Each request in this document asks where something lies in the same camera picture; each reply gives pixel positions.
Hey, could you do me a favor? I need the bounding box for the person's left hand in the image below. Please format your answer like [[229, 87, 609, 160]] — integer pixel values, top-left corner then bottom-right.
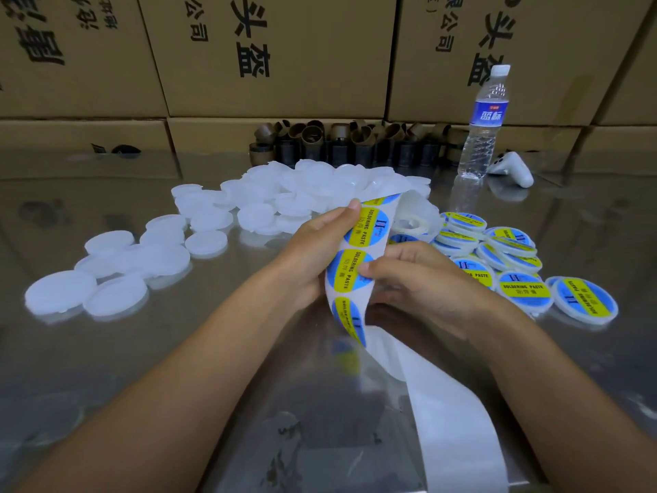
[[269, 198, 363, 309]]

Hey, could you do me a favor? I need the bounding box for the person's right hand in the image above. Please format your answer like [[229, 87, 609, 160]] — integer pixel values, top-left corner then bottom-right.
[[359, 239, 515, 345]]

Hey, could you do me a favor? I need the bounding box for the pile of white plastic lids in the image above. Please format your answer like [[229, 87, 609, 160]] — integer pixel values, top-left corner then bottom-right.
[[25, 159, 433, 323]]

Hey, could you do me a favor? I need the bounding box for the sticker roll with backing strip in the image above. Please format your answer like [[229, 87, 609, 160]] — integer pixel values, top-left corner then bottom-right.
[[325, 192, 511, 493]]

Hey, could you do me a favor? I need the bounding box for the person's left forearm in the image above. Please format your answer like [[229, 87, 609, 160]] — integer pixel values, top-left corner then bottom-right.
[[15, 282, 304, 493]]

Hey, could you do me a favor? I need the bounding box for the person's right forearm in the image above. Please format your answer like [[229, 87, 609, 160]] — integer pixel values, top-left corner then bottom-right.
[[482, 303, 657, 493]]

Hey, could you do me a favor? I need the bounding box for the row of dark cardboard tubes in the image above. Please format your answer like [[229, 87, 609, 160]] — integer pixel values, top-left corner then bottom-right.
[[249, 120, 463, 167]]

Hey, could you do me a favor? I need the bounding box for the white handheld controller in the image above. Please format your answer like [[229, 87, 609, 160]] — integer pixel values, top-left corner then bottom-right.
[[487, 151, 535, 189]]

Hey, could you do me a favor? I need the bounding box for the clear plastic water bottle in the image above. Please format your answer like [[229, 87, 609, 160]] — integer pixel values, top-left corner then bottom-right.
[[456, 64, 511, 183]]

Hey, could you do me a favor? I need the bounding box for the stack of brown cardboard boxes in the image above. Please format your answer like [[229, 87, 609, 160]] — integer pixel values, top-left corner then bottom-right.
[[0, 0, 657, 158]]

